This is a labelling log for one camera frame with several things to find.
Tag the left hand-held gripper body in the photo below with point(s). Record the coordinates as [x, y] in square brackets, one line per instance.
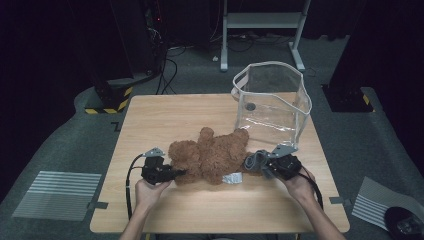
[155, 170]

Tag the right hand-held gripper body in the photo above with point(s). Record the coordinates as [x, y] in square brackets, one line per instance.
[286, 165]

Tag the brown teddy bear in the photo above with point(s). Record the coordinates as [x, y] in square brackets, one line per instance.
[210, 156]

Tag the clear plastic bag white trim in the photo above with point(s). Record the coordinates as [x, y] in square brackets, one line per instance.
[271, 110]

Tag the person's left hand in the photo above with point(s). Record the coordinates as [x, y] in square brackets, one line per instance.
[150, 195]

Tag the person's right hand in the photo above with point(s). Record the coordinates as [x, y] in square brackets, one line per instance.
[301, 188]

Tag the grey tape piece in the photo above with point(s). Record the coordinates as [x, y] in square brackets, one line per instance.
[98, 205]
[338, 200]

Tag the grey round table grommet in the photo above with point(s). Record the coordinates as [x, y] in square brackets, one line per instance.
[250, 106]

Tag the black base with yellow stripes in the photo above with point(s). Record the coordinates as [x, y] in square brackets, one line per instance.
[111, 96]

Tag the black base with yellow mark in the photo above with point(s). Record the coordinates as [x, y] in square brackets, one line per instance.
[346, 98]

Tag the curled grey striped sheet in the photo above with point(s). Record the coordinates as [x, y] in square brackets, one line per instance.
[373, 196]

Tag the large grey striped sheet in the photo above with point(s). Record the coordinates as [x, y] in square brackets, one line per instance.
[56, 195]

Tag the dark round object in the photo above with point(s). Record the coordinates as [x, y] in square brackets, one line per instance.
[403, 223]

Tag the black equipment rack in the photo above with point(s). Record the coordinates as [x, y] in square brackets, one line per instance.
[155, 36]

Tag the white metal stand frame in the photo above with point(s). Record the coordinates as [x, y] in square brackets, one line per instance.
[263, 20]

